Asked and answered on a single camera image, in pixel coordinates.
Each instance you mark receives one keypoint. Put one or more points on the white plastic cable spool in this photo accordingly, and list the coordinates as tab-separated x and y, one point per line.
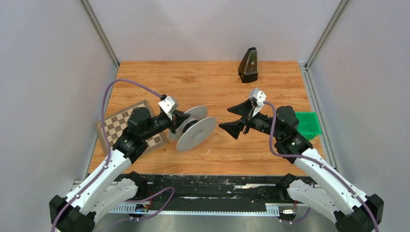
194	130

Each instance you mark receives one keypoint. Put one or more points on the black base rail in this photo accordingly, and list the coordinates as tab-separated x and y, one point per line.
207	195

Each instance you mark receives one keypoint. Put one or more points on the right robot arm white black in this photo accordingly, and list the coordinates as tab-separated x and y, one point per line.
348	207

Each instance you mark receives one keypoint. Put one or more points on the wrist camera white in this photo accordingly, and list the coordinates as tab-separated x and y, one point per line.
257	98
168	104

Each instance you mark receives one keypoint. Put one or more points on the wooden chessboard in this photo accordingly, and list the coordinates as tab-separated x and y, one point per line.
117	122

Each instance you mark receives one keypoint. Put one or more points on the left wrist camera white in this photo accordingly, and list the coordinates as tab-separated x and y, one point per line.
168	104

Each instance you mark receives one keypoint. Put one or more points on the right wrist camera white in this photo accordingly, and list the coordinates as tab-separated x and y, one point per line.
257	98

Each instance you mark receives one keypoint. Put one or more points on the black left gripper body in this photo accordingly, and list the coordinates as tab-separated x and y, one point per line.
174	123

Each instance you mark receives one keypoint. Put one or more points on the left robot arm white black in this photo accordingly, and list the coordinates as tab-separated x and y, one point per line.
82	208

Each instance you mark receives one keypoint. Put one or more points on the green plastic bin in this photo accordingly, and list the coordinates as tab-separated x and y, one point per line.
309	125

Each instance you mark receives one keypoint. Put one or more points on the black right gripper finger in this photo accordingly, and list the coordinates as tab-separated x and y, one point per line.
245	108
233	128

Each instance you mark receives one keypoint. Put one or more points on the black metronome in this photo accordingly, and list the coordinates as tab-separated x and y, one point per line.
248	67

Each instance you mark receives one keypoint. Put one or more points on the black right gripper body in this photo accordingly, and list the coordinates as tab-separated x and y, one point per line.
259	123

